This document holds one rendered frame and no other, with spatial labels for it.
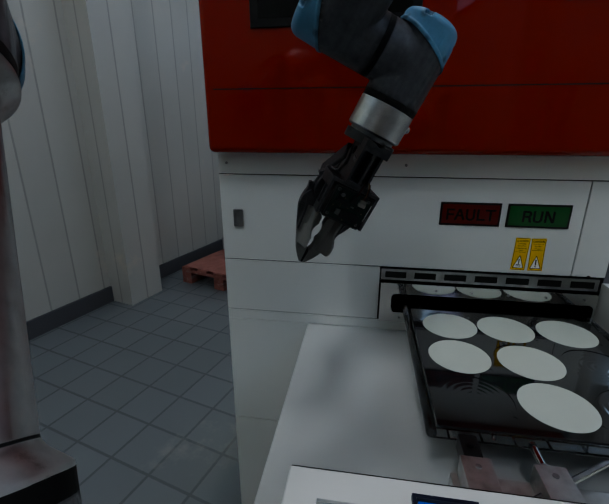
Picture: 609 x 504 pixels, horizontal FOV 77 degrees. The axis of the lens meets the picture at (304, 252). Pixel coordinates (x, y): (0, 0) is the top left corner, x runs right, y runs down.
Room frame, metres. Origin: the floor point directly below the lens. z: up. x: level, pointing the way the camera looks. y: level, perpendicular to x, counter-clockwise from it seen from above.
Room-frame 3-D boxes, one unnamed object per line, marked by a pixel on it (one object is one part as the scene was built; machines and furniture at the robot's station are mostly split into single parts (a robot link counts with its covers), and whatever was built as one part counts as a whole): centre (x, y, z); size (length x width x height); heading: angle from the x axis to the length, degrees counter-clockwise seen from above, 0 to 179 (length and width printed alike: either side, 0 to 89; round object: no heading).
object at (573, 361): (0.55, -0.37, 0.90); 0.34 x 0.34 x 0.01; 81
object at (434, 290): (0.76, -0.39, 0.89); 0.44 x 0.02 x 0.10; 81
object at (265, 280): (0.80, -0.22, 1.02); 0.81 x 0.03 x 0.40; 81
